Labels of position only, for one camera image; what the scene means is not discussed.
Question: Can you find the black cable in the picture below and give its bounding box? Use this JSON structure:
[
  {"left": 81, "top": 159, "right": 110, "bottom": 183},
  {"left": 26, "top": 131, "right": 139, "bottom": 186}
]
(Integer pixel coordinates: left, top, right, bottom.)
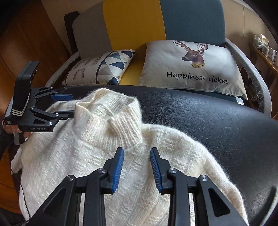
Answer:
[{"left": 10, "top": 164, "right": 31, "bottom": 222}]

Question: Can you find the geometric print cushion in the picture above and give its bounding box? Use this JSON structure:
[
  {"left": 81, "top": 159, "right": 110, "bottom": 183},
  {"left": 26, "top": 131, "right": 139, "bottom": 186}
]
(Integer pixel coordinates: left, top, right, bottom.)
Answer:
[{"left": 63, "top": 49, "right": 137, "bottom": 87}]

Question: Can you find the black leather ottoman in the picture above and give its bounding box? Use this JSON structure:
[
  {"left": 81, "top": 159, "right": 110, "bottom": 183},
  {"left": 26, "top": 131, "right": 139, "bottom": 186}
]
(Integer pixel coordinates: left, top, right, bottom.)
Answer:
[{"left": 0, "top": 85, "right": 278, "bottom": 226}]

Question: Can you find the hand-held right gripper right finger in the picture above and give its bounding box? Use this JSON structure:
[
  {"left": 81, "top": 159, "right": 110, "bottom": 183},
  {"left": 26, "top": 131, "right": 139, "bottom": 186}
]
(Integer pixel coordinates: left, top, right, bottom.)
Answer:
[{"left": 150, "top": 147, "right": 250, "bottom": 226}]

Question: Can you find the person's left hand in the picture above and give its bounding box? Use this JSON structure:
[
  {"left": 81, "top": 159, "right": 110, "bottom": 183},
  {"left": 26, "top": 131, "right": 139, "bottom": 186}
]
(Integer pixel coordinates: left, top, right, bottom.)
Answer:
[{"left": 3, "top": 124, "right": 31, "bottom": 139}]

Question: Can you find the wooden side shelf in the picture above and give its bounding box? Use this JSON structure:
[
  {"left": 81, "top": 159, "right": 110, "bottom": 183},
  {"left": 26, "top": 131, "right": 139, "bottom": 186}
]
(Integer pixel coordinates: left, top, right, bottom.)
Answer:
[{"left": 252, "top": 33, "right": 278, "bottom": 92}]

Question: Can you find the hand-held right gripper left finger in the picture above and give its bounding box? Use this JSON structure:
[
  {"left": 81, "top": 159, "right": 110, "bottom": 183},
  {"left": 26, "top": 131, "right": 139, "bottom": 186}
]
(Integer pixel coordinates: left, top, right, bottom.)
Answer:
[{"left": 30, "top": 147, "right": 125, "bottom": 226}]

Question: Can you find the grey yellow blue sofa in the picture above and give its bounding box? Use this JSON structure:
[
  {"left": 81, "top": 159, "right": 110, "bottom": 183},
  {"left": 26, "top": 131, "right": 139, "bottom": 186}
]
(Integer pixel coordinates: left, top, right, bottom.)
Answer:
[{"left": 44, "top": 0, "right": 272, "bottom": 119}]

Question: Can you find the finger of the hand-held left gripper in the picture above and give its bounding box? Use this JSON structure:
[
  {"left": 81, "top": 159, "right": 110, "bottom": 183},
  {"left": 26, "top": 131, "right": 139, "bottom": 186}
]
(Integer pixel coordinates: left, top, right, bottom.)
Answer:
[
  {"left": 31, "top": 86, "right": 73, "bottom": 103},
  {"left": 30, "top": 107, "right": 75, "bottom": 126}
]

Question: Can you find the white knitted sweater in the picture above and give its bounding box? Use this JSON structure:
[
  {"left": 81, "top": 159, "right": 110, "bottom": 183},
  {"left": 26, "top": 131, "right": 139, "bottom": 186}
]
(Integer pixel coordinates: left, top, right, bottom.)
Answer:
[{"left": 11, "top": 87, "right": 249, "bottom": 226}]

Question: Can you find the deer print cushion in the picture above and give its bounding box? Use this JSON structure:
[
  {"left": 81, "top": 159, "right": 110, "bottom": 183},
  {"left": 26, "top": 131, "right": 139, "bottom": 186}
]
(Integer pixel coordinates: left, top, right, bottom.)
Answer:
[{"left": 138, "top": 40, "right": 248, "bottom": 100}]

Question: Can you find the row of small items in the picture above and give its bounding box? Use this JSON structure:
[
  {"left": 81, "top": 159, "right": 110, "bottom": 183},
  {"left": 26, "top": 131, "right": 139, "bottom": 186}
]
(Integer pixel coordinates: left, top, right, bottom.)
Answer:
[{"left": 253, "top": 33, "right": 278, "bottom": 66}]

